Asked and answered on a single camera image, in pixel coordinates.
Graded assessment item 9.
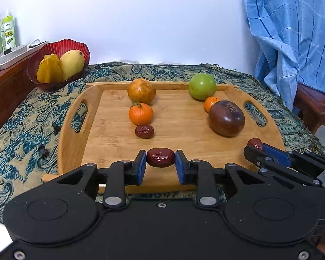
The white plastic tray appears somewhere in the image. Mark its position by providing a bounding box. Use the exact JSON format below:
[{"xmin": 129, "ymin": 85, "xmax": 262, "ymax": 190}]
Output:
[{"xmin": 0, "ymin": 44, "xmax": 28, "ymax": 70}]

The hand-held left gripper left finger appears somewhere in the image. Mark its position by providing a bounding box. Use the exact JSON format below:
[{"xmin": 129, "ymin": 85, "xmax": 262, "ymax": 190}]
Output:
[{"xmin": 47, "ymin": 150, "xmax": 147, "ymax": 209}]

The small tangerine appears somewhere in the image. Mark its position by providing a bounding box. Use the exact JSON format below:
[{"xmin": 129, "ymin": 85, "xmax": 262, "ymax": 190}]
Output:
[{"xmin": 204, "ymin": 96, "xmax": 222, "ymax": 113}]

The large red date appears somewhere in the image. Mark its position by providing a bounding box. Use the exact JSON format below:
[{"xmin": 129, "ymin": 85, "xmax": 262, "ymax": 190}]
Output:
[{"xmin": 147, "ymin": 148, "xmax": 175, "ymax": 167}]

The green apple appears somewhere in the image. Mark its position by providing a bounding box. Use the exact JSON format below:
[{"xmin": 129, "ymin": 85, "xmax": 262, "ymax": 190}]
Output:
[{"xmin": 189, "ymin": 73, "xmax": 217, "ymax": 101}]

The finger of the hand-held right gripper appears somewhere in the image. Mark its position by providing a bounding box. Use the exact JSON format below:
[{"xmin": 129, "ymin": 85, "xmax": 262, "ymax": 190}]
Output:
[
  {"xmin": 262, "ymin": 143, "xmax": 325, "ymax": 178},
  {"xmin": 244, "ymin": 146, "xmax": 323, "ymax": 189}
]

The blue checked cloth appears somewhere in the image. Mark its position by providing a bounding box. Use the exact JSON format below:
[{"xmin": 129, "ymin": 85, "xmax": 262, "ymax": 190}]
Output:
[{"xmin": 242, "ymin": 0, "xmax": 325, "ymax": 111}]

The green bottle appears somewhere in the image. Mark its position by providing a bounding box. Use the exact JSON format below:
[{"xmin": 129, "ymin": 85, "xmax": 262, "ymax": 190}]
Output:
[{"xmin": 0, "ymin": 9, "xmax": 17, "ymax": 54}]

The wooden serving tray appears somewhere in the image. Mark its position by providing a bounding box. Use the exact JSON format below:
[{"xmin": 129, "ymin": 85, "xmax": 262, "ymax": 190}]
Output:
[{"xmin": 42, "ymin": 82, "xmax": 286, "ymax": 194}]

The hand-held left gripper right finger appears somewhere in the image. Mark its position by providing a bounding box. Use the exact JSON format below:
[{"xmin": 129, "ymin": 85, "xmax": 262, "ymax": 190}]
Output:
[{"xmin": 175, "ymin": 150, "xmax": 277, "ymax": 209}]

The yellow star fruit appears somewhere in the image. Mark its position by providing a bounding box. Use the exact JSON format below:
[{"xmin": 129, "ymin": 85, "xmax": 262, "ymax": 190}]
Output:
[{"xmin": 37, "ymin": 54, "xmax": 63, "ymax": 84}]

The red ribbed bowl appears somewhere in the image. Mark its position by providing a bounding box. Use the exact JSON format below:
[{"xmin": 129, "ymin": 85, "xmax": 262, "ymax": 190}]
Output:
[{"xmin": 27, "ymin": 39, "xmax": 90, "ymax": 92}]

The wooden cabinet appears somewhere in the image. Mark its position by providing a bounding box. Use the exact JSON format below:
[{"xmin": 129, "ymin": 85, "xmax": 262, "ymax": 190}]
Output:
[{"xmin": 0, "ymin": 47, "xmax": 44, "ymax": 147}]

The dark purple round fruit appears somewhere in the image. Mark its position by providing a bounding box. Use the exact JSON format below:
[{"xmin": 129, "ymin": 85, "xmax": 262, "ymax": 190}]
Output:
[{"xmin": 208, "ymin": 100, "xmax": 246, "ymax": 138}]

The mottled orange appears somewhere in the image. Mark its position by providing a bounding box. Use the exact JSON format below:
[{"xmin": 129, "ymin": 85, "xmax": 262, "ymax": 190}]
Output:
[{"xmin": 127, "ymin": 78, "xmax": 156, "ymax": 106}]

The tangerine with green stem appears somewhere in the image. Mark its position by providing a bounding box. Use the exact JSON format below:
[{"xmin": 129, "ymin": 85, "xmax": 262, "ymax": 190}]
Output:
[{"xmin": 128, "ymin": 102, "xmax": 154, "ymax": 126}]

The wooden chair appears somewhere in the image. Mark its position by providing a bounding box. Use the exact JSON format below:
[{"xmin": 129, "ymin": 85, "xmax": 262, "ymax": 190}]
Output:
[{"xmin": 294, "ymin": 83, "xmax": 325, "ymax": 155}]

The yellow mango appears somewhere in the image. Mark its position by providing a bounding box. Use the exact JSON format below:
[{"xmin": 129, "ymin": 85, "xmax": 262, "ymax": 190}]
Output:
[{"xmin": 58, "ymin": 49, "xmax": 85, "ymax": 82}]

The teal patterned blanket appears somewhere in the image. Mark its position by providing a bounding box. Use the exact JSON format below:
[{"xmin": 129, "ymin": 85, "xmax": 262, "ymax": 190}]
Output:
[{"xmin": 0, "ymin": 62, "xmax": 325, "ymax": 223}]

